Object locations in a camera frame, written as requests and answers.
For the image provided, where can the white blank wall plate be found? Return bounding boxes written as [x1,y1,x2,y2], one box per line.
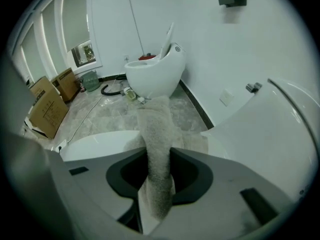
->
[219,88,235,107]

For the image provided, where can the egg-shaped white toilet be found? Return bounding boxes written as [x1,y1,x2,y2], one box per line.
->
[124,21,186,99]

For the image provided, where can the black vacuum hose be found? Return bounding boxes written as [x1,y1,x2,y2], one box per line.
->
[101,73,128,97]

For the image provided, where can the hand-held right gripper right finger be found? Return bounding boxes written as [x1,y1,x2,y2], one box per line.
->
[149,147,296,240]

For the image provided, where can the open brown cardboard box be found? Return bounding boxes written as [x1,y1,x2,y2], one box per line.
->
[28,75,70,139]

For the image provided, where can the white power strip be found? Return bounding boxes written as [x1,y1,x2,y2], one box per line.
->
[55,138,68,152]

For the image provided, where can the dark framed window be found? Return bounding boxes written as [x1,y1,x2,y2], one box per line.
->
[71,40,97,69]

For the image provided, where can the closed brown cardboard box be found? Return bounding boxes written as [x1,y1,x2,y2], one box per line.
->
[51,67,80,104]

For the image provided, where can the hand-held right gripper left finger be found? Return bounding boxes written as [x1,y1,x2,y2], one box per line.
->
[62,146,151,235]

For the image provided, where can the white toilet with tank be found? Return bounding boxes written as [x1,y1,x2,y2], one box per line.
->
[61,77,320,210]

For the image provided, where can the green plastic basket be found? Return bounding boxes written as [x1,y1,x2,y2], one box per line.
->
[81,70,99,92]

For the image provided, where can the grey hanging wall cable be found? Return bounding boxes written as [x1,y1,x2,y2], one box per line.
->
[126,0,146,56]

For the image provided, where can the white and green plastic jug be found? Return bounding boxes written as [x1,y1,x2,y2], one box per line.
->
[123,87,137,102]

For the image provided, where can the grey roller blind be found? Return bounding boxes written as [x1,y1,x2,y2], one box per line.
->
[21,23,47,81]
[62,0,90,52]
[41,0,67,72]

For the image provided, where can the metal angle valve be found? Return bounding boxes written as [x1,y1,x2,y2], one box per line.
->
[246,82,263,94]

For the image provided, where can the white power strip cable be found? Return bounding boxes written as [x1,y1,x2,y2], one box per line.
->
[66,93,105,144]

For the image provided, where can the beige towel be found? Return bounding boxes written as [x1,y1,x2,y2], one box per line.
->
[123,95,210,220]

